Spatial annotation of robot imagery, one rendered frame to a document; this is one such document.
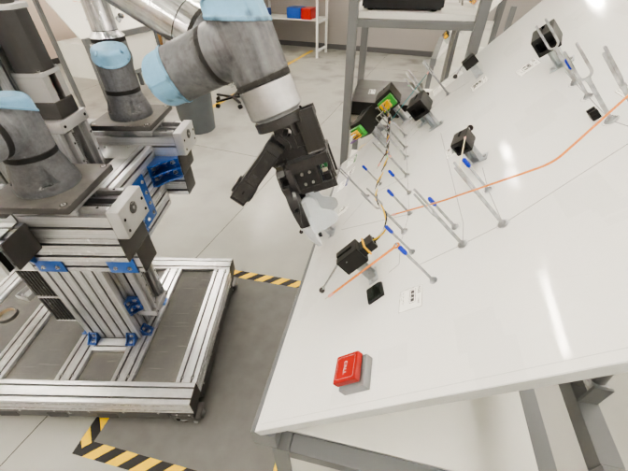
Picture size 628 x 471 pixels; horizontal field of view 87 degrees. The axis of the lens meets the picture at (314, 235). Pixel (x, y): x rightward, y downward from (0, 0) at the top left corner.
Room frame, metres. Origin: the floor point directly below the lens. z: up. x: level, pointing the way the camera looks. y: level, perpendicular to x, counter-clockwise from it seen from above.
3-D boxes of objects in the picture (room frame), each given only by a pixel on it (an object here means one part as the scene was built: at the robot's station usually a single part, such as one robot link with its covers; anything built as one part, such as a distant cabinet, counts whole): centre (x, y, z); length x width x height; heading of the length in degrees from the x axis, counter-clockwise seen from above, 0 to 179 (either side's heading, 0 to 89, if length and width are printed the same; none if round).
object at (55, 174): (0.75, 0.70, 1.21); 0.15 x 0.15 x 0.10
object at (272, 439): (0.82, -0.02, 0.83); 1.18 x 0.06 x 0.06; 167
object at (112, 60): (1.25, 0.69, 1.33); 0.13 x 0.12 x 0.14; 25
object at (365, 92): (1.64, -0.36, 1.09); 0.35 x 0.33 x 0.07; 167
